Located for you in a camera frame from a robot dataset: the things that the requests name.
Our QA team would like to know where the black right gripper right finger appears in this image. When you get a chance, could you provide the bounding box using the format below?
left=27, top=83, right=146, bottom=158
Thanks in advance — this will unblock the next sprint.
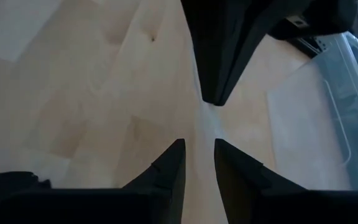
left=214, top=138, right=307, bottom=224

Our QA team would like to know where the clear plastic storage bin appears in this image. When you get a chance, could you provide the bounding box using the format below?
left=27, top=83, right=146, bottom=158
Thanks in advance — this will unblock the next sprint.
left=265, top=30, right=358, bottom=191

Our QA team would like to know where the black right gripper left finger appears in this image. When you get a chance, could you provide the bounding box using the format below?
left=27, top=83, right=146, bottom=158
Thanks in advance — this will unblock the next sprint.
left=122, top=139, right=186, bottom=224

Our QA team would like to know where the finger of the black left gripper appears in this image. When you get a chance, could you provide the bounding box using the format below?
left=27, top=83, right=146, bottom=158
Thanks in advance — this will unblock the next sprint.
left=180, top=0, right=254, bottom=105
left=218, top=0, right=313, bottom=106

